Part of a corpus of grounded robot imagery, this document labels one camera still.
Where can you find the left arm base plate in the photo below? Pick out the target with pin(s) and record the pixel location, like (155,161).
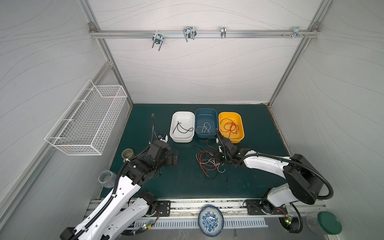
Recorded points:
(158,209)

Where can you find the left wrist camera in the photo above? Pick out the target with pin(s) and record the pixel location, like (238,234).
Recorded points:
(163,137)

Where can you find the metal bracket right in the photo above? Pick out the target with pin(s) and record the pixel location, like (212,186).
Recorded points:
(296,33)

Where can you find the metal hook small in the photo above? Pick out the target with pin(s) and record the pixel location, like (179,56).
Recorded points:
(223,32)

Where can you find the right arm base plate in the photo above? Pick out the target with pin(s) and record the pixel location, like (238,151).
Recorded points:
(254,207)

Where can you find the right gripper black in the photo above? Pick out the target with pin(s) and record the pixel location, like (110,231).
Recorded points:
(224,149)

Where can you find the olive green mug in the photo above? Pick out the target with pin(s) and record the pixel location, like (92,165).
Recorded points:
(127,154)

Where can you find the blue white patterned plate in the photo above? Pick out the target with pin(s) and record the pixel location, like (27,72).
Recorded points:
(211,221)

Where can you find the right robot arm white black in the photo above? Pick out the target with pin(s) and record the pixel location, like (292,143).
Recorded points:
(303,182)

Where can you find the aluminium crossbar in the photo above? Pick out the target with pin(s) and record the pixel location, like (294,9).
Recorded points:
(201,34)

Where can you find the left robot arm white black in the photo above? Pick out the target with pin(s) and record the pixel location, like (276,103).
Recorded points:
(110,218)

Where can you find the metal hook clamp left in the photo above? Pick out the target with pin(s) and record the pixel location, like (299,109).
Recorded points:
(158,39)

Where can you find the jar with green lid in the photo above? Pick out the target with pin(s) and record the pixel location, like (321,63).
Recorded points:
(324,223)

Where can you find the clear plastic cup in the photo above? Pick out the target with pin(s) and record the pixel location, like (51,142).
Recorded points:
(107,179)

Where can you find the white plastic bin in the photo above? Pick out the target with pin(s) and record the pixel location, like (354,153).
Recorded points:
(182,128)

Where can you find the metal hook clamp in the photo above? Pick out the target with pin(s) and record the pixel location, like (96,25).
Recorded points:
(189,33)
(158,39)

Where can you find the metal hook clamp middle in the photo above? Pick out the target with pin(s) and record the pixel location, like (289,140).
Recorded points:
(189,33)

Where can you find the blue plastic bin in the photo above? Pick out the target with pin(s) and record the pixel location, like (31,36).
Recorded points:
(206,123)

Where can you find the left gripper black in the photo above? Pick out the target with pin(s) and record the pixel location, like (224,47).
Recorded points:
(169,161)

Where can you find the white wire basket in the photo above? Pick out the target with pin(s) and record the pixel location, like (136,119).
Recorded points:
(86,125)

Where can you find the yellow plastic bin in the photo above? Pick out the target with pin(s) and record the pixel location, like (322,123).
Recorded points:
(231,126)

